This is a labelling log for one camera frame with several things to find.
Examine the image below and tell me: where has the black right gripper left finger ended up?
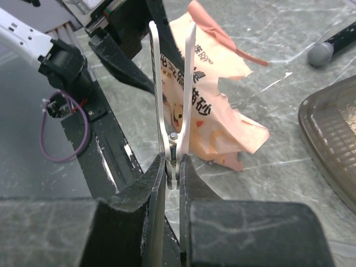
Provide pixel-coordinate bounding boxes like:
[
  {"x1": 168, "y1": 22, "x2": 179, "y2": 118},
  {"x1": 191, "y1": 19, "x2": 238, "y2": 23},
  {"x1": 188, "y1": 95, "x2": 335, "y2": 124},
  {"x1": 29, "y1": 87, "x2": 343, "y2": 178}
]
[{"x1": 1, "y1": 154, "x2": 165, "y2": 266}]

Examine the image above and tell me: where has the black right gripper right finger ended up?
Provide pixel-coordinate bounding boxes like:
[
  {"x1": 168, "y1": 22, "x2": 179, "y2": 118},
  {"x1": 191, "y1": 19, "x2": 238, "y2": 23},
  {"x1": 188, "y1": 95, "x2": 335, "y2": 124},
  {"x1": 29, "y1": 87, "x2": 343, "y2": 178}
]
[{"x1": 180, "y1": 155, "x2": 334, "y2": 266}]

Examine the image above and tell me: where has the orange cat litter bag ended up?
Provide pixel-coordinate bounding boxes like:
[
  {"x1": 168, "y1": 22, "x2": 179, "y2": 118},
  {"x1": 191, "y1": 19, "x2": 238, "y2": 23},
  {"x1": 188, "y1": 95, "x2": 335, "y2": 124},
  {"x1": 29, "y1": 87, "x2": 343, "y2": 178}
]
[{"x1": 169, "y1": 1, "x2": 269, "y2": 171}]

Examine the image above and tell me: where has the black microphone with grey head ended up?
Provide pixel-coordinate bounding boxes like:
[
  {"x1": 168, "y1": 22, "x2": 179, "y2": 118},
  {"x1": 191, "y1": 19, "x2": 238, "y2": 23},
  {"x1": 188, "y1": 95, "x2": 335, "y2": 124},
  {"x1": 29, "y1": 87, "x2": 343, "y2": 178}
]
[{"x1": 307, "y1": 22, "x2": 355, "y2": 67}]

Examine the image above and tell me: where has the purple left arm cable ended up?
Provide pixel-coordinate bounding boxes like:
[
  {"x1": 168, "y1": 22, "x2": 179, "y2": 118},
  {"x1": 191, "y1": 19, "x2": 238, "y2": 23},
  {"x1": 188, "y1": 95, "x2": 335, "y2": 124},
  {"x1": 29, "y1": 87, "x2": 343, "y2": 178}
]
[{"x1": 40, "y1": 90, "x2": 91, "y2": 162}]

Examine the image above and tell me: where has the brown plastic litter box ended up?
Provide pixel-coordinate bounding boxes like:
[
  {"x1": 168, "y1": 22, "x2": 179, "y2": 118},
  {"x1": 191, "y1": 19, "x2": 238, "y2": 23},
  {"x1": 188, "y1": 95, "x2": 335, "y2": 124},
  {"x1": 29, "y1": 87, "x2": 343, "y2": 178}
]
[{"x1": 298, "y1": 76, "x2": 355, "y2": 211}]

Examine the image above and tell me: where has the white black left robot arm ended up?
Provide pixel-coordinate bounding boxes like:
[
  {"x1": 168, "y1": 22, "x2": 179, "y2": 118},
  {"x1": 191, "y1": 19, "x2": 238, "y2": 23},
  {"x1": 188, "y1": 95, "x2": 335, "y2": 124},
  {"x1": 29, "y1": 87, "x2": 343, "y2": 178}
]
[{"x1": 1, "y1": 1, "x2": 184, "y2": 97}]

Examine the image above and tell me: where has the beige clean litter pile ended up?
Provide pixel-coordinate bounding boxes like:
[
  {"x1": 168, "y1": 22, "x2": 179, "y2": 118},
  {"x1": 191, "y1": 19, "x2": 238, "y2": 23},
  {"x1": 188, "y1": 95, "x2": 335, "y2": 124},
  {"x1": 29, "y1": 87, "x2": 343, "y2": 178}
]
[{"x1": 345, "y1": 106, "x2": 355, "y2": 131}]

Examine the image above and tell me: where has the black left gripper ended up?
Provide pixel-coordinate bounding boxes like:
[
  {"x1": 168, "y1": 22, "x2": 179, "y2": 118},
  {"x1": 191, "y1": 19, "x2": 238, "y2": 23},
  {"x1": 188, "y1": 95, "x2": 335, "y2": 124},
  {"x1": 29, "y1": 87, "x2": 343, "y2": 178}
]
[{"x1": 83, "y1": 0, "x2": 184, "y2": 94}]

